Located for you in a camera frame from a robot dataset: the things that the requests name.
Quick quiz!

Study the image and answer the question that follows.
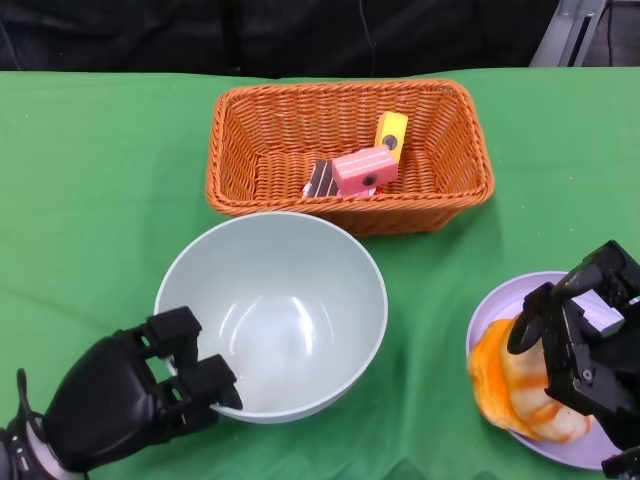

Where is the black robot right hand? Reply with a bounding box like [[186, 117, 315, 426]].
[[507, 239, 640, 450]]

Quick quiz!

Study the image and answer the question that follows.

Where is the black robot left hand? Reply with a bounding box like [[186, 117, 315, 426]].
[[42, 306, 245, 474]]

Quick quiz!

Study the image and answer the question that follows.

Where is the striped ring bread with hole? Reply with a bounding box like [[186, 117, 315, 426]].
[[502, 344, 595, 444]]

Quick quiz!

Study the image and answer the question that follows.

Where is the orange striped bread roll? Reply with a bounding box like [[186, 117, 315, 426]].
[[467, 319, 531, 434]]

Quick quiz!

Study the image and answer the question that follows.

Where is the grey round bowl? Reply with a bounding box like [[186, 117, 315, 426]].
[[153, 212, 390, 425]]

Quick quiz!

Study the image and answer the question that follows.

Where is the yellow cake block black dot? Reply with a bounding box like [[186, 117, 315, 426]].
[[374, 112, 409, 164]]

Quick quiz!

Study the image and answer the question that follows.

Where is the pale lavender plate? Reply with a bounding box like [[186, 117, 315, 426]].
[[465, 271, 640, 471]]

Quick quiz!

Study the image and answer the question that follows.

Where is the chocolate layered cake slice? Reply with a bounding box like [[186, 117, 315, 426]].
[[301, 159, 341, 200]]

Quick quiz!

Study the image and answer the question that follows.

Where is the pink layered cake slice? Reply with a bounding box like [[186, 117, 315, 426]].
[[339, 147, 387, 198]]

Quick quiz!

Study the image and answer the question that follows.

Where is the orange wicker basket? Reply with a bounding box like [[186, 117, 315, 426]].
[[205, 79, 495, 236]]

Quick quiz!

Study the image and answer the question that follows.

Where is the pink cake block black dot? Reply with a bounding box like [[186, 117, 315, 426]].
[[332, 145, 400, 194]]

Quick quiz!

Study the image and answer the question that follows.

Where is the green tablecloth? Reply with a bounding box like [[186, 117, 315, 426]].
[[0, 67, 640, 480]]

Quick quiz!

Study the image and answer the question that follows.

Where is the black backdrop cloth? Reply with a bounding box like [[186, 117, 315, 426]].
[[0, 0, 561, 81]]

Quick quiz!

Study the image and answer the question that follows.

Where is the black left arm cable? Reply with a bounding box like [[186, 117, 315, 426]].
[[14, 368, 45, 426]]

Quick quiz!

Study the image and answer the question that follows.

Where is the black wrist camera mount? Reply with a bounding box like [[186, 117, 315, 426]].
[[599, 447, 640, 480]]

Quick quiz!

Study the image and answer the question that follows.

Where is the thin black hanging cable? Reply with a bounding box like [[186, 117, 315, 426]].
[[607, 0, 617, 66], [357, 0, 377, 76]]

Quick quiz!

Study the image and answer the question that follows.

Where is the grey metal frame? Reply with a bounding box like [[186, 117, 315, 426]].
[[529, 0, 614, 69]]

